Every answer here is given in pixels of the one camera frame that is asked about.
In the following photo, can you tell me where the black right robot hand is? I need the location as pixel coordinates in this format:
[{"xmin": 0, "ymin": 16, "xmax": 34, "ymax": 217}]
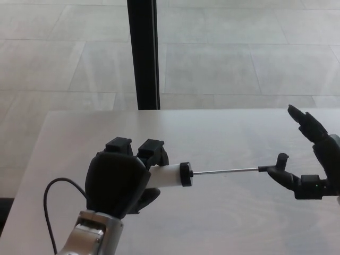
[{"xmin": 267, "ymin": 104, "xmax": 340, "ymax": 200}]

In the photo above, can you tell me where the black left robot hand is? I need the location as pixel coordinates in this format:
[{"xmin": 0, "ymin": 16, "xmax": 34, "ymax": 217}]
[{"xmin": 84, "ymin": 137, "xmax": 171, "ymax": 220}]

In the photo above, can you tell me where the black vertical window post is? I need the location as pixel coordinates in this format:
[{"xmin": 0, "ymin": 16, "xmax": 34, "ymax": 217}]
[{"xmin": 126, "ymin": 0, "xmax": 162, "ymax": 110}]

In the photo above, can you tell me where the white air pump black handle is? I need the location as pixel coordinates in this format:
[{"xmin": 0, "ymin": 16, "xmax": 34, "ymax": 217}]
[{"xmin": 147, "ymin": 153, "xmax": 290, "ymax": 188}]

